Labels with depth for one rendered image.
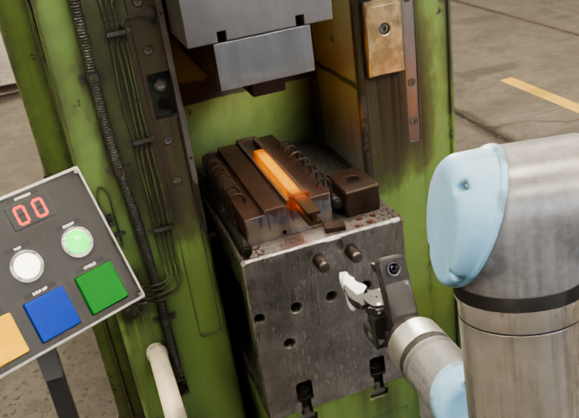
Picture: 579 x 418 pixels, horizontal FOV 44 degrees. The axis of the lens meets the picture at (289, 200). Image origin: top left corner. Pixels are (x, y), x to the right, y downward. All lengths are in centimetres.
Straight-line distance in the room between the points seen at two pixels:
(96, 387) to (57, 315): 150
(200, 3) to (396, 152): 66
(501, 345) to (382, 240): 100
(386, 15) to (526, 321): 112
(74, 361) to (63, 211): 166
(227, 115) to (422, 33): 58
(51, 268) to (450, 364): 72
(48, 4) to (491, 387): 113
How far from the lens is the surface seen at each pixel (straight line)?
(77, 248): 137
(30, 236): 136
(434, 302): 208
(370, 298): 120
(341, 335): 172
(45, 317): 134
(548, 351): 66
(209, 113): 196
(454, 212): 60
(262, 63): 145
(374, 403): 189
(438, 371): 104
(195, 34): 141
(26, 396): 292
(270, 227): 158
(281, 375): 172
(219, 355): 189
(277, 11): 144
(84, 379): 288
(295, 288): 160
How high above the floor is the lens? 169
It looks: 26 degrees down
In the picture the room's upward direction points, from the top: 8 degrees counter-clockwise
